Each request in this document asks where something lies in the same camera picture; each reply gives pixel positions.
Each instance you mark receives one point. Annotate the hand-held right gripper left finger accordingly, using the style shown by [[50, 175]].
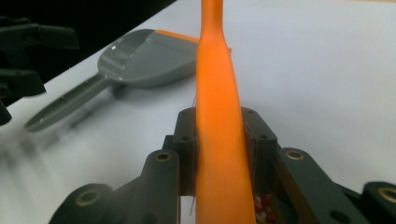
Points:
[[186, 149]]

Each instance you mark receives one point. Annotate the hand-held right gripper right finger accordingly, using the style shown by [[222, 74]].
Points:
[[264, 146]]

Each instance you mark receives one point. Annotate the red beans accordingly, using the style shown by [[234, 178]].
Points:
[[264, 202]]

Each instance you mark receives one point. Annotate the orange brush with grey bristles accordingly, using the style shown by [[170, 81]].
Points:
[[218, 124]]

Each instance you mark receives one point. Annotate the grey dustpan with orange edge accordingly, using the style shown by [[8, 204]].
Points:
[[149, 65]]

